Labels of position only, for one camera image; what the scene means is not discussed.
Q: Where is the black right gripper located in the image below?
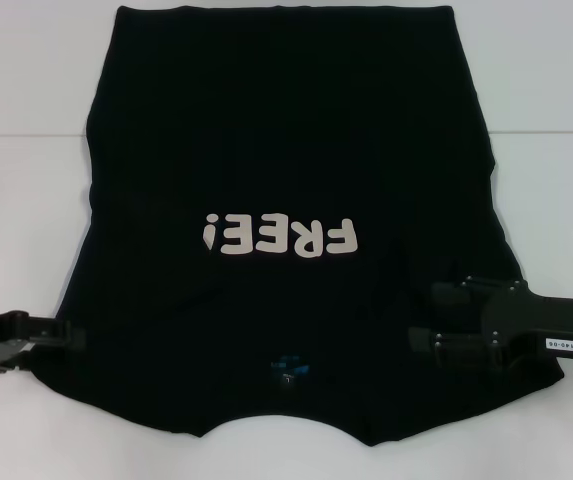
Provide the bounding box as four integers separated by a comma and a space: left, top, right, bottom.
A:
408, 273, 573, 370

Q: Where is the black t-shirt with FREE print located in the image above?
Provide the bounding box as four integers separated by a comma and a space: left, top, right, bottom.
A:
30, 3, 566, 441

